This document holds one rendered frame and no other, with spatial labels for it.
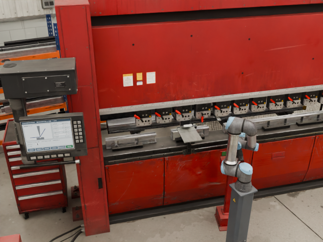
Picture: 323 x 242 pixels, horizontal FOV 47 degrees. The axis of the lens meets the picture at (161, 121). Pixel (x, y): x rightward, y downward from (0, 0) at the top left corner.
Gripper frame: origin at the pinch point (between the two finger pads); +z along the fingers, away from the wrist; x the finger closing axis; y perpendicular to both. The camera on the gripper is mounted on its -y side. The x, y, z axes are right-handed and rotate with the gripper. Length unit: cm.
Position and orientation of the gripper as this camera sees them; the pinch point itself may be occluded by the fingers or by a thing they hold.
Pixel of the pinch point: (237, 163)
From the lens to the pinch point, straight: 374.3
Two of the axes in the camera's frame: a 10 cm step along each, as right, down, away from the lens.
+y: -0.9, -5.5, 8.3
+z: -0.1, 8.4, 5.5
